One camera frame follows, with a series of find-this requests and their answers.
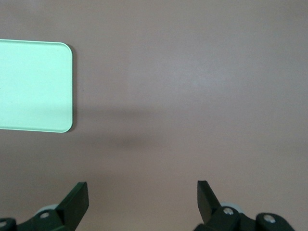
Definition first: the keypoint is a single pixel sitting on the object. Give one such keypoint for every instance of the brown table cover mat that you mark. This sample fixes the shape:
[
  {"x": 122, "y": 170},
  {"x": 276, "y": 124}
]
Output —
[{"x": 180, "y": 72}]

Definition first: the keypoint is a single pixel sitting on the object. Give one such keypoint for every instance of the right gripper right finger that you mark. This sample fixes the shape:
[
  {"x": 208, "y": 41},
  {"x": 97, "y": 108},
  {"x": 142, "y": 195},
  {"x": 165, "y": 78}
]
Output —
[{"x": 209, "y": 207}]

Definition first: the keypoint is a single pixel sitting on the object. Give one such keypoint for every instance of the light green rectangular tray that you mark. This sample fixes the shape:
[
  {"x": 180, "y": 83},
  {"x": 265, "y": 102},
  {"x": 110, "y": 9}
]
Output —
[{"x": 36, "y": 86}]

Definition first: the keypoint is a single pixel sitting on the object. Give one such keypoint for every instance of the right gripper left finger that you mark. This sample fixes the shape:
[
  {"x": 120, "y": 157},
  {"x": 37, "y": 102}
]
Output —
[{"x": 72, "y": 207}]

